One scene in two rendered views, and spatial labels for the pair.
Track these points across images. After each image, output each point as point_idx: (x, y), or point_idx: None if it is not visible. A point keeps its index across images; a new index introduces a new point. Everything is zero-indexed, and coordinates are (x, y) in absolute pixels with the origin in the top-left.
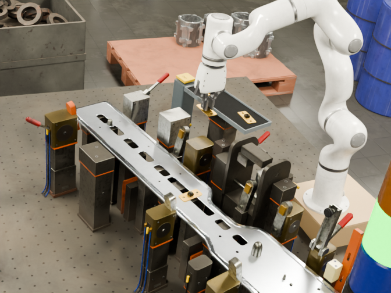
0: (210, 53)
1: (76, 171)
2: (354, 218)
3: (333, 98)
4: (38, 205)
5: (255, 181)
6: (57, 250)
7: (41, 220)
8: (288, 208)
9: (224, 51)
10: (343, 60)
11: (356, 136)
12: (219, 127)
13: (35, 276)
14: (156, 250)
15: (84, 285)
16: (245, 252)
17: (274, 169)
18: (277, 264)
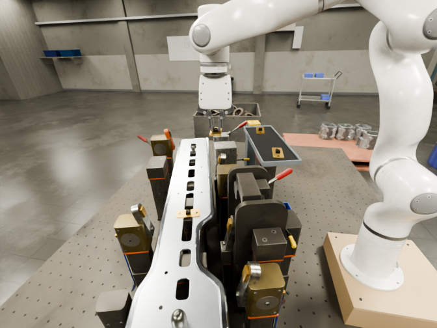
0: (201, 56)
1: None
2: (406, 306)
3: (388, 137)
4: (148, 193)
5: None
6: None
7: (140, 202)
8: (250, 275)
9: (192, 35)
10: (414, 77)
11: (423, 196)
12: (258, 161)
13: (95, 239)
14: (132, 256)
15: (110, 259)
16: (170, 313)
17: (255, 210)
18: None
